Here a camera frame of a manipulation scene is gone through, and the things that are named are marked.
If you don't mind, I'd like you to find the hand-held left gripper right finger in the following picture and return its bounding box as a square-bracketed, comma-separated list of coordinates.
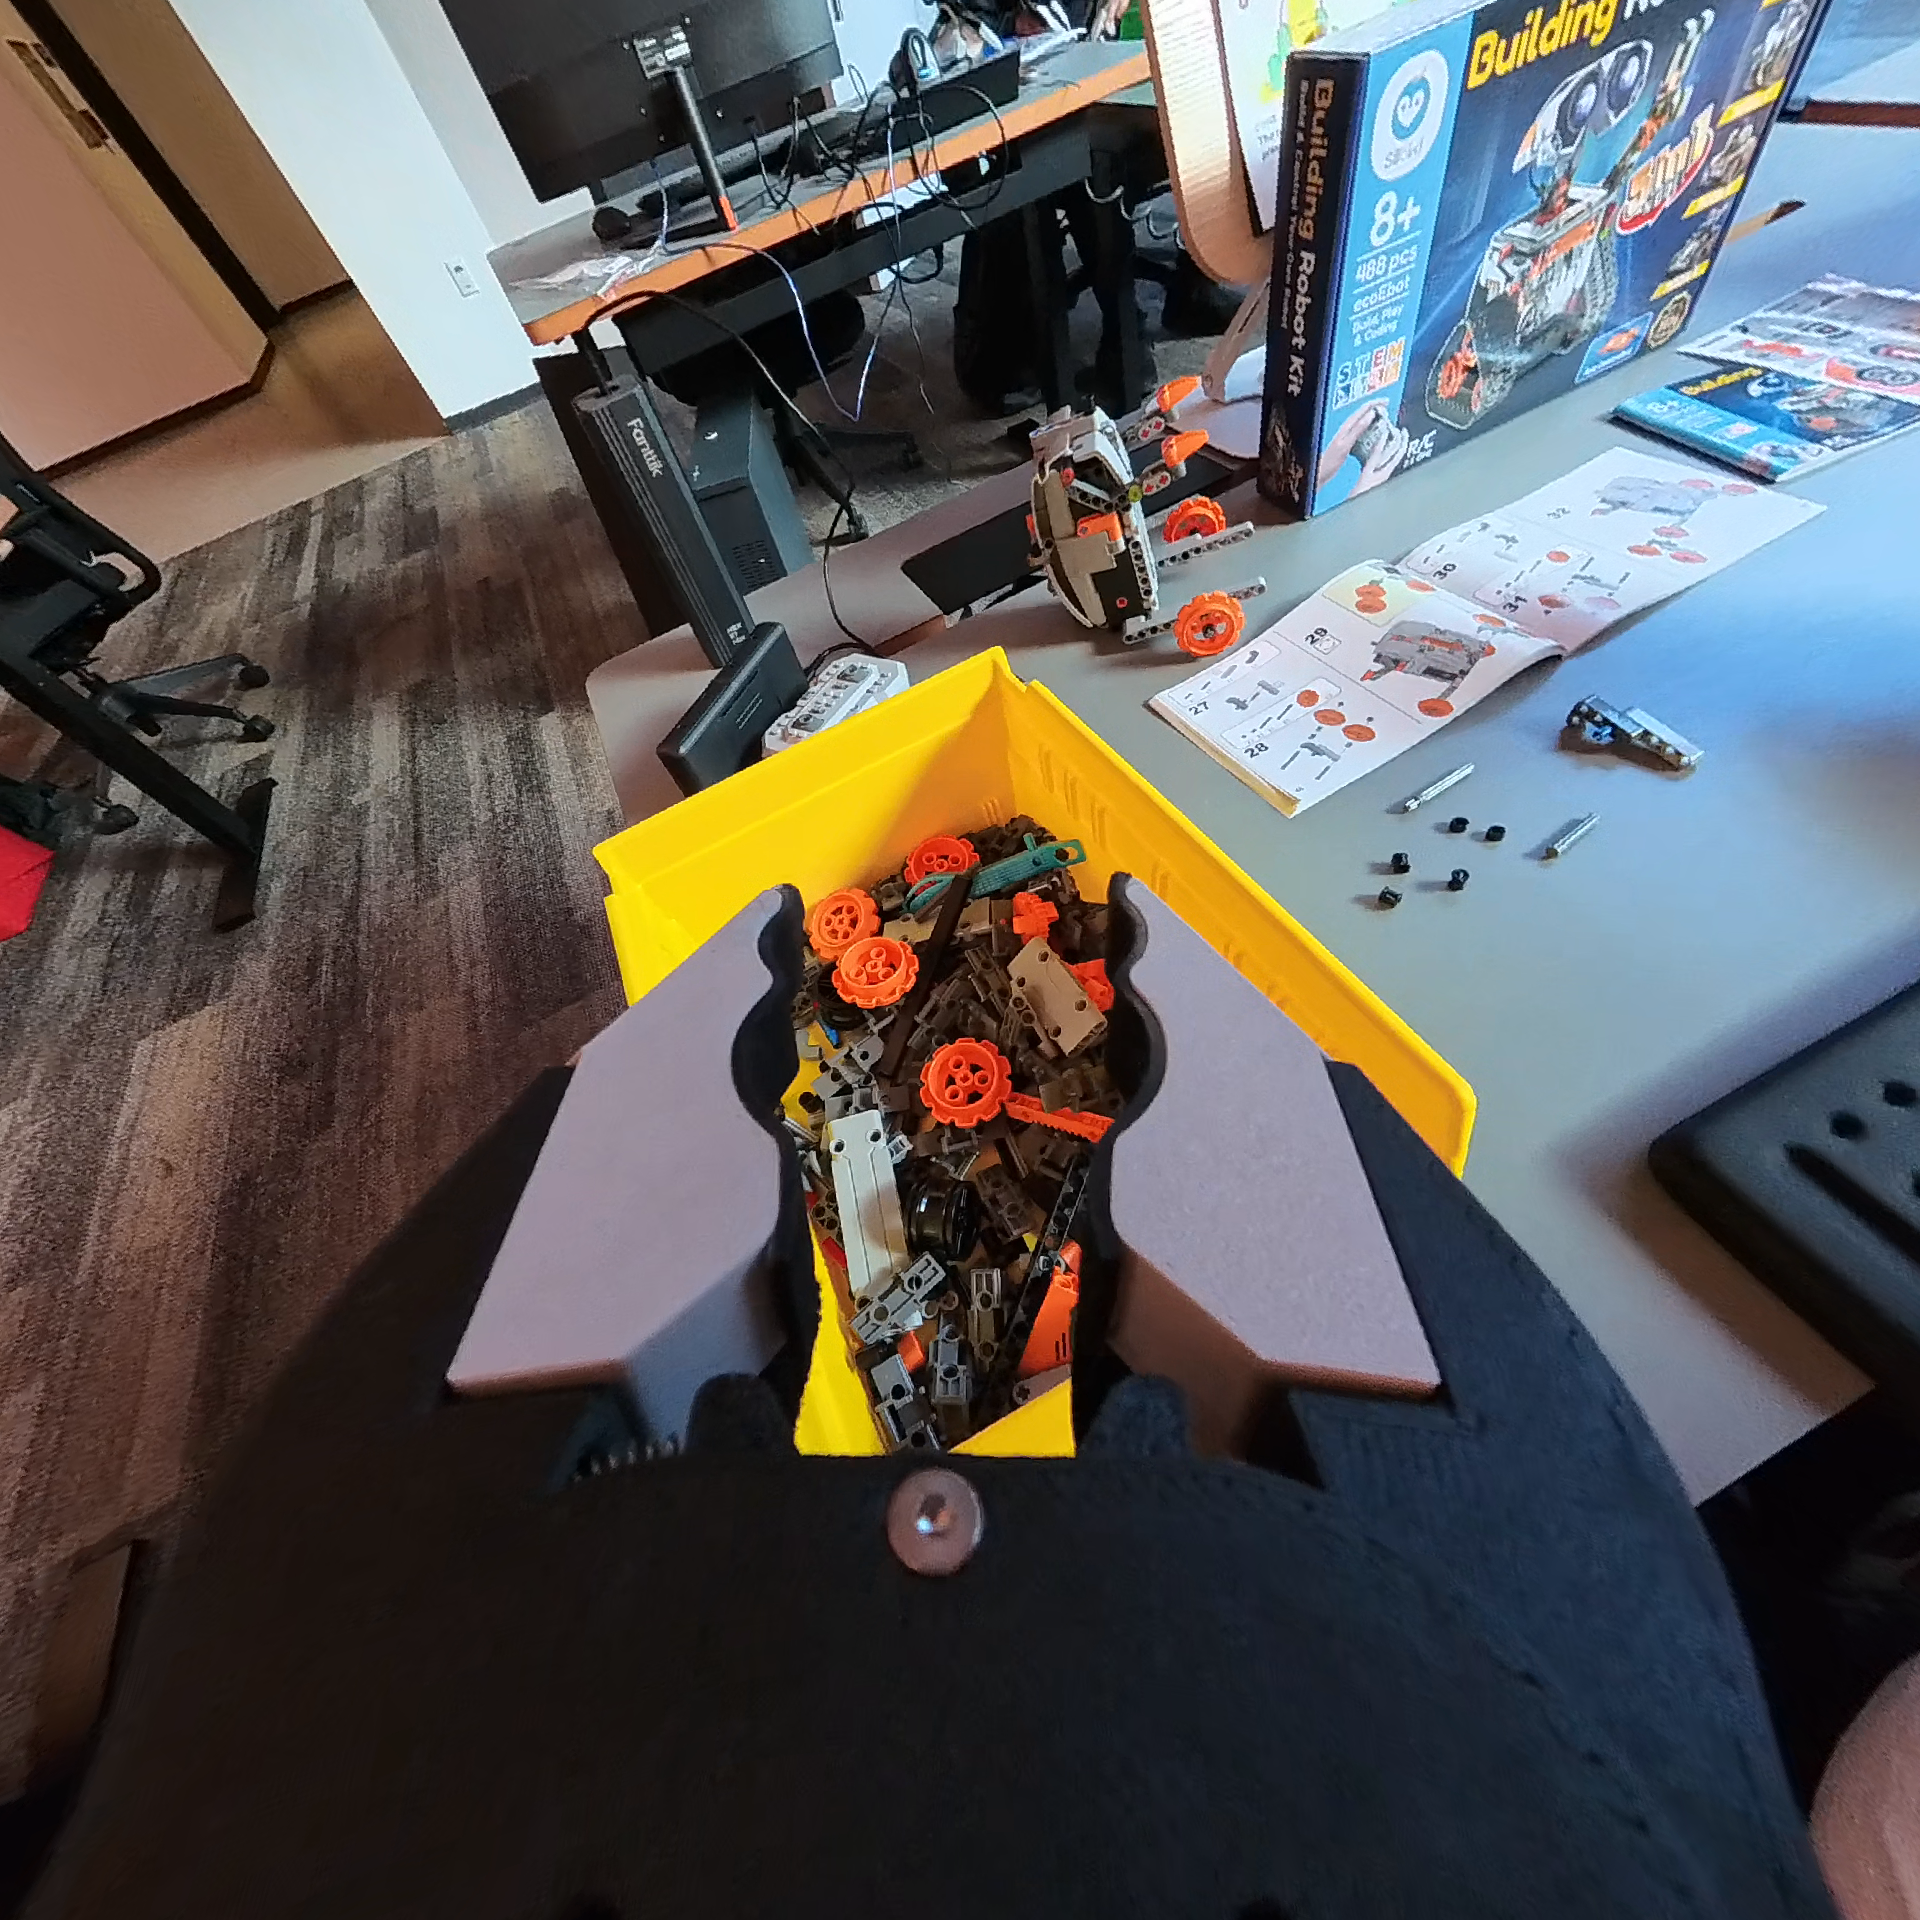
[1095, 877, 1442, 1455]

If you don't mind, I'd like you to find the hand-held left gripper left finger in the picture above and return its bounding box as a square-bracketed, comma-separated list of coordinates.
[450, 887, 811, 1455]

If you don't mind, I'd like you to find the pile of building kit parts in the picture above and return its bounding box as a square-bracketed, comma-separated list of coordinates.
[786, 815, 1127, 1455]

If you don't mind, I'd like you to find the yellow plastic parts bin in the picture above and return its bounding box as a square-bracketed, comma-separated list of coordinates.
[591, 647, 1479, 1455]

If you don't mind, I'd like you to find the grey beam with blue pin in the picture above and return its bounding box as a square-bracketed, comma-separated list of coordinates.
[1560, 698, 1703, 773]

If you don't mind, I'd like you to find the instruction booklet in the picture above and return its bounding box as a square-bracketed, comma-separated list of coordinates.
[1147, 445, 1825, 819]

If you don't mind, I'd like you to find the grey desk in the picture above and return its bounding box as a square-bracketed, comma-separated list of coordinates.
[584, 122, 1920, 1501]

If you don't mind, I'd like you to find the wooden office desk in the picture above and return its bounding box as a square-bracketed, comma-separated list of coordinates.
[495, 37, 1155, 572]

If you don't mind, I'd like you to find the black box device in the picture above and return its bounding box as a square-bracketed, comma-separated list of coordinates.
[661, 622, 806, 797]

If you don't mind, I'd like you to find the black foam mat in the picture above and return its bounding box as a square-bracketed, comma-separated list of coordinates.
[1649, 986, 1920, 1388]

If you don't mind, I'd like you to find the grey battery box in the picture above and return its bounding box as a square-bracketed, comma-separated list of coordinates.
[758, 655, 912, 759]

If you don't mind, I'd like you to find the black upright device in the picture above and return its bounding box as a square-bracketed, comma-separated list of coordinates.
[576, 374, 768, 667]

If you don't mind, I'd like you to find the partly built toy robot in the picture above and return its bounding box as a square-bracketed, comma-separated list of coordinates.
[1025, 374, 1269, 663]

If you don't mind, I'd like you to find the black flat panel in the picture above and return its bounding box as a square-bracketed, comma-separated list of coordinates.
[901, 479, 1051, 617]

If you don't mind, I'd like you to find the black office chair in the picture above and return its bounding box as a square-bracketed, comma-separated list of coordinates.
[0, 436, 278, 932]

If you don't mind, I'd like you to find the blue cover booklet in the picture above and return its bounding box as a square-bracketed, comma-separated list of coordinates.
[1610, 277, 1920, 483]

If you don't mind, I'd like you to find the blue robot kit box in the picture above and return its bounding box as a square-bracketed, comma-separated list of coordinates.
[1254, 0, 1825, 519]

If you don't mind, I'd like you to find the curled white poster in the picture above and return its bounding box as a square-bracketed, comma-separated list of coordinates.
[1139, 0, 1277, 289]

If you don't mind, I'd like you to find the black computer monitor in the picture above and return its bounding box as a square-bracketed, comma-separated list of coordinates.
[435, 0, 847, 236]

